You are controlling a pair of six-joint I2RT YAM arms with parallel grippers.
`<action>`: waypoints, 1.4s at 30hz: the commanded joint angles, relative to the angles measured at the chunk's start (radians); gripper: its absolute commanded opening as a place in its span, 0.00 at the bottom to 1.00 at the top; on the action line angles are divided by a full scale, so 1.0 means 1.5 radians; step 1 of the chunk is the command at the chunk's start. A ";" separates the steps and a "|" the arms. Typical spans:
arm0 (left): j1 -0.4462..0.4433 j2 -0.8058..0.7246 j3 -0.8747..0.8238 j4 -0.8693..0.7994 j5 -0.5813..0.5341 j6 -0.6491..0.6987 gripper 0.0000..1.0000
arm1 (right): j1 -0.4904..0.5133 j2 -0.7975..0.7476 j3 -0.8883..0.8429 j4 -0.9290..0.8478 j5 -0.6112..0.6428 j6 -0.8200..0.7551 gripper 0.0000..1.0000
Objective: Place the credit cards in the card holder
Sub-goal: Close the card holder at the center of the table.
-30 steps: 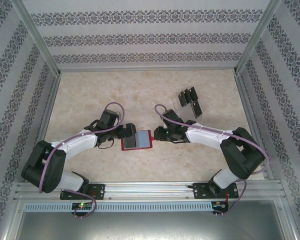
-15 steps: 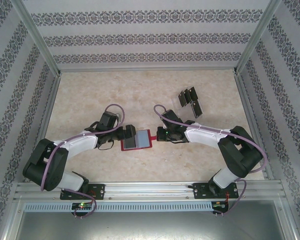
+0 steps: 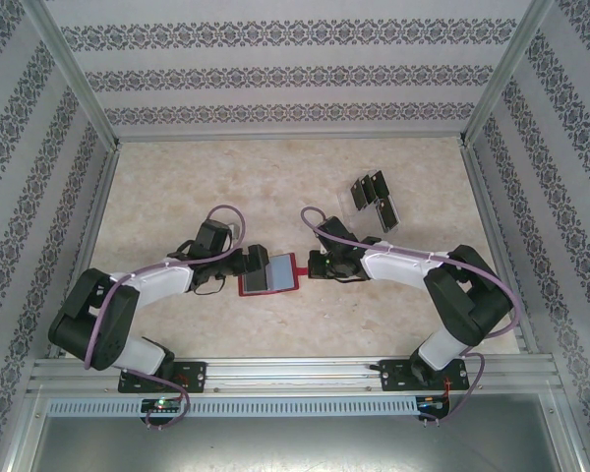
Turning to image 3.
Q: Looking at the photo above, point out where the red leather card holder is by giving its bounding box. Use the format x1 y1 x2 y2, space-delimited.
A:
237 252 310 299

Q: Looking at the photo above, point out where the clear acrylic card stand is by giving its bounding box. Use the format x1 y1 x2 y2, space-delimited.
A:
334 166 403 233

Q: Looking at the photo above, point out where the aluminium table edge bar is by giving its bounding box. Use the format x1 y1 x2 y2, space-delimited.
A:
46 145 124 360
461 145 540 355

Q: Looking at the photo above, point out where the grey sheet metal tray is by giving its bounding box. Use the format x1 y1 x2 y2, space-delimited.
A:
0 387 590 472

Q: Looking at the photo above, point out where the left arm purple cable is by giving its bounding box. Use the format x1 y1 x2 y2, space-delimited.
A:
83 204 250 429

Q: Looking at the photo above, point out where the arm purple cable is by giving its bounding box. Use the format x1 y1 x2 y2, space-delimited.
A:
83 204 250 429
299 206 522 429

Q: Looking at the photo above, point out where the left gripper thin black wire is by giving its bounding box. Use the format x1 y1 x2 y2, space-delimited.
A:
193 274 227 297

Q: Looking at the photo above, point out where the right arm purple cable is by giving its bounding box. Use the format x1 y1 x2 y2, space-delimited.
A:
299 206 522 429

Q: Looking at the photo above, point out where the aluminium mounting rail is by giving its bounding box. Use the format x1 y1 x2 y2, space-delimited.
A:
29 357 561 394

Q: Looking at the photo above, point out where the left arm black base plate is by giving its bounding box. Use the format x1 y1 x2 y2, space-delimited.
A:
117 361 208 394

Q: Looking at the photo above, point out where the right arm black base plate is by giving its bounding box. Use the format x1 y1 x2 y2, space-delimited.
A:
381 358 471 393

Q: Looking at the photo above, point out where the slotted grey cable duct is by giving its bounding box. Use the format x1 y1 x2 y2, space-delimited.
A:
48 396 419 417

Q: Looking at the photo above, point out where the aluminium frame post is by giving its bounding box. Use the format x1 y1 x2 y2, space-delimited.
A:
22 0 124 151
456 0 557 148

